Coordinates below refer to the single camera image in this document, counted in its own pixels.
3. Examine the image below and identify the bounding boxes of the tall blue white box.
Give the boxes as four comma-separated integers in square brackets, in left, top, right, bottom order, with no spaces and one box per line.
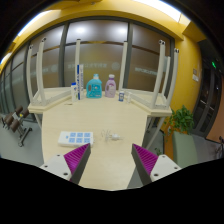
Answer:
[76,63,85,101]

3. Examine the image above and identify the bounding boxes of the upturned beige table white legs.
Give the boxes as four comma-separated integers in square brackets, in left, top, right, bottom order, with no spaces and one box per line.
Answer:
[25,37,83,115]
[118,39,181,118]

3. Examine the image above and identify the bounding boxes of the teal detergent bottle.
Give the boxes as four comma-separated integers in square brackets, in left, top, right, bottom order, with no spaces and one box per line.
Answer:
[85,73,104,100]

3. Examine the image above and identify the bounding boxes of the green leafy plant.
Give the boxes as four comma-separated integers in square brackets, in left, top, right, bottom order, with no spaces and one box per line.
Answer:
[165,105,196,138]

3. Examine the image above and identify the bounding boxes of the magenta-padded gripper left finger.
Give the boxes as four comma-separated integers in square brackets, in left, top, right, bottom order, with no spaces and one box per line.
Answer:
[39,143,92,185]

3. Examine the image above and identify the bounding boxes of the thin white charger cable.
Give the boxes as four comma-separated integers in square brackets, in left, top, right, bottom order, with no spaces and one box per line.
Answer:
[100,128,115,143]

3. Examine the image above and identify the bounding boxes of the dark door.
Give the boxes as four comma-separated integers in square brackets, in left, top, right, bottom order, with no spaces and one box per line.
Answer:
[193,59,223,138]

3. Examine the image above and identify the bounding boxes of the purple detergent bottle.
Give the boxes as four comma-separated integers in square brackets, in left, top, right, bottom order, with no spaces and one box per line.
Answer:
[104,73,118,99]

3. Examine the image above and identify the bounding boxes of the white charger block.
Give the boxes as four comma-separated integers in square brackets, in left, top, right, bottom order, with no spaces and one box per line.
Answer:
[111,133,124,141]

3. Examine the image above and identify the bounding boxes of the small blue white jar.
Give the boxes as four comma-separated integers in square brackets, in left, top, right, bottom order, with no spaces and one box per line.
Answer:
[118,90,126,103]

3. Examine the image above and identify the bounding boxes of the brown padded gym equipment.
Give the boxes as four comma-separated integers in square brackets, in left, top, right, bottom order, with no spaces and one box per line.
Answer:
[0,105,34,148]

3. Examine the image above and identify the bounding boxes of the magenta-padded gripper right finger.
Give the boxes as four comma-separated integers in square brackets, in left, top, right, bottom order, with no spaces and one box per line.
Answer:
[130,143,183,186]

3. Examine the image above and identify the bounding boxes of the ceiling light panels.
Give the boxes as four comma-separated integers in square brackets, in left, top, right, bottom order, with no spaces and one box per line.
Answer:
[0,0,183,66]

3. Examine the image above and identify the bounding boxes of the white bottle blue cap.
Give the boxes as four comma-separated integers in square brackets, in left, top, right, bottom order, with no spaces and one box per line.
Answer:
[70,82,79,103]

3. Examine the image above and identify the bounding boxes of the pale green planter box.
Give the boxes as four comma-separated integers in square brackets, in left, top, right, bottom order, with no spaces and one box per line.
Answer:
[171,130,199,169]

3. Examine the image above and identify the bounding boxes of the small wall notice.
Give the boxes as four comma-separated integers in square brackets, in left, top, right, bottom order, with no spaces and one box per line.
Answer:
[192,68,200,83]

